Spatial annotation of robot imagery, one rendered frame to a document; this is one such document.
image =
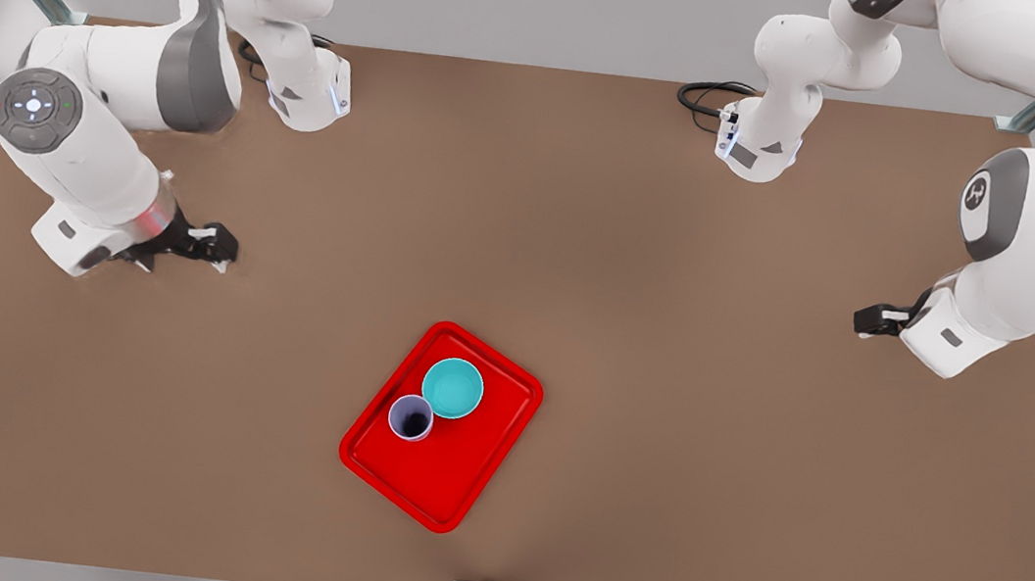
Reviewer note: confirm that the teal bowl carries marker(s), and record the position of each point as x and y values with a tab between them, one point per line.
453	387

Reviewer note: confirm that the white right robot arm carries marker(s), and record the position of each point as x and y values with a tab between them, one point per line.
109	82

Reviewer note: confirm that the lavender cup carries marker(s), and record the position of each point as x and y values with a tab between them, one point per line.
411	418

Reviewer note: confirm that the red plastic tray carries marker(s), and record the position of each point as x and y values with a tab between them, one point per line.
441	426

